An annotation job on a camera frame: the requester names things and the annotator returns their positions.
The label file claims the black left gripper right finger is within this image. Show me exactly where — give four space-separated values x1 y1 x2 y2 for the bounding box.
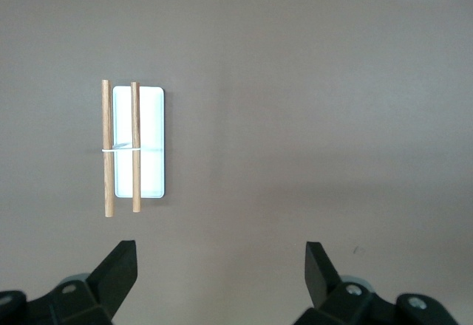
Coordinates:
293 242 459 325

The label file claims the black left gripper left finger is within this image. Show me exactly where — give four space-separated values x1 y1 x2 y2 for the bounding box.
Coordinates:
0 240 139 325

